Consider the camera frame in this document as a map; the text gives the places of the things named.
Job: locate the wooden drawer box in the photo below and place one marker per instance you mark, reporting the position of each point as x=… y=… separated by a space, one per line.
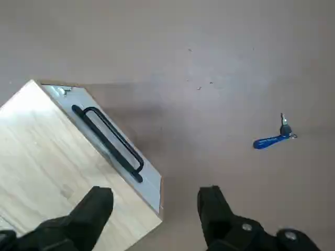
x=39 y=157

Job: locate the key with blue tag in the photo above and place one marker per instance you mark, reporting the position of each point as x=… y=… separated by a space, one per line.
x=265 y=142

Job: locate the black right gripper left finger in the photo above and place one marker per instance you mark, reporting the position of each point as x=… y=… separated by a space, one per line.
x=78 y=225

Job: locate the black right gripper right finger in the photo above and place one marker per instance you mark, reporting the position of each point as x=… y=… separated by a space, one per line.
x=222 y=230

